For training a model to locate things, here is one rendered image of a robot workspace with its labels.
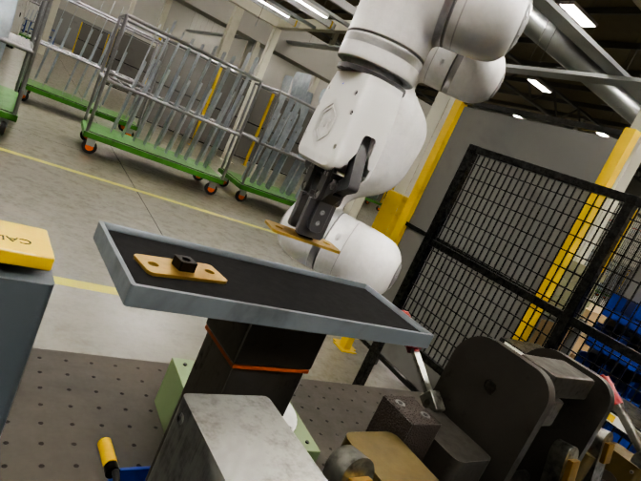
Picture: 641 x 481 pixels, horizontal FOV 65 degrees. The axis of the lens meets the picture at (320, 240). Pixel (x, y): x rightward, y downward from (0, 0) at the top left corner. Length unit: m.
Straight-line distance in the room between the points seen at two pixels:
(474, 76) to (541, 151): 2.26
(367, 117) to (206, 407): 0.29
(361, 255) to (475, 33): 0.46
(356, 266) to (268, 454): 0.53
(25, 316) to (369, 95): 0.34
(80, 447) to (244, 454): 0.65
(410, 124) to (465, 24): 0.42
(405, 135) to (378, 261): 0.22
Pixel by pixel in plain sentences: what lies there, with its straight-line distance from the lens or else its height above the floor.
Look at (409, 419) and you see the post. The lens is 0.56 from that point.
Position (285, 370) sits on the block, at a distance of 0.55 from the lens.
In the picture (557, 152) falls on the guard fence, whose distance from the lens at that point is 3.12.
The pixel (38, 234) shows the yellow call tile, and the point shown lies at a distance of 0.46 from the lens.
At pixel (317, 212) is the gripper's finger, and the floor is 1.25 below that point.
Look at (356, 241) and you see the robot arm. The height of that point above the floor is 1.19.
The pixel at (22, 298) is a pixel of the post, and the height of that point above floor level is 1.13.
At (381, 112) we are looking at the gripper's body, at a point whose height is 1.37.
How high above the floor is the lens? 1.32
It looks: 10 degrees down
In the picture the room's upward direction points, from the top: 24 degrees clockwise
